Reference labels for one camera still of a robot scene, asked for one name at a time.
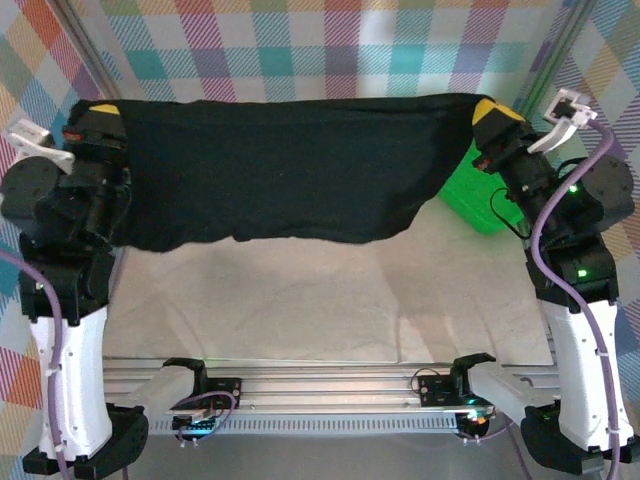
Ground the black t-shirt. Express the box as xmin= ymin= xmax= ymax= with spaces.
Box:
xmin=112 ymin=92 xmax=494 ymax=254

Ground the green plastic bin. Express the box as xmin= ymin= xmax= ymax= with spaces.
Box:
xmin=438 ymin=139 xmax=527 ymax=237

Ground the colourful plaid backdrop cloth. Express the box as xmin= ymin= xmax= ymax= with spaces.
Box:
xmin=0 ymin=0 xmax=640 ymax=459

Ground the white table cloth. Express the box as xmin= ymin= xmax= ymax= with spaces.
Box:
xmin=102 ymin=199 xmax=557 ymax=367

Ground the aluminium frame post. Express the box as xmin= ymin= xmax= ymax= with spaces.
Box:
xmin=514 ymin=0 xmax=600 ymax=132
xmin=49 ymin=0 xmax=122 ymax=104

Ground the thin black cable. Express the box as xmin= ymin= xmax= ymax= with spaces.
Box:
xmin=489 ymin=186 xmax=532 ymax=240

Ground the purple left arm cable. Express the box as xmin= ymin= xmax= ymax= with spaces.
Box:
xmin=0 ymin=248 xmax=71 ymax=480

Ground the short purple base cable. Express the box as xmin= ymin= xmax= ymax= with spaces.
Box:
xmin=173 ymin=389 xmax=237 ymax=449
xmin=458 ymin=412 xmax=532 ymax=480

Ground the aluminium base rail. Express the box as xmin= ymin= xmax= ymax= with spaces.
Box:
xmin=102 ymin=355 xmax=562 ymax=437

